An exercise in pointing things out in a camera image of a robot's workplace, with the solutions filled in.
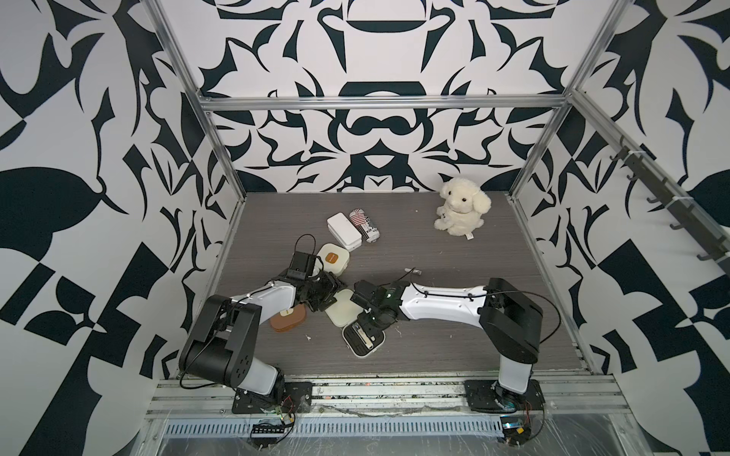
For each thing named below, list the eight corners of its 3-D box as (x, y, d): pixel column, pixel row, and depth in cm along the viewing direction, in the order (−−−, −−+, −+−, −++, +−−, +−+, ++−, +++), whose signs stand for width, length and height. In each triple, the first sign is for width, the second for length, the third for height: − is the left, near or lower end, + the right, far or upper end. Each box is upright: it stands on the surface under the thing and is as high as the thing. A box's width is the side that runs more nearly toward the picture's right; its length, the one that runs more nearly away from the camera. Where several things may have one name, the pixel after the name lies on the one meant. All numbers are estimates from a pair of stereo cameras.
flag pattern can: (368, 245, 106) (368, 239, 103) (348, 217, 115) (348, 211, 112) (380, 239, 108) (381, 233, 105) (360, 212, 116) (360, 206, 113)
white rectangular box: (348, 255, 104) (347, 246, 99) (324, 225, 112) (323, 216, 108) (364, 245, 106) (364, 236, 102) (340, 217, 115) (339, 208, 111)
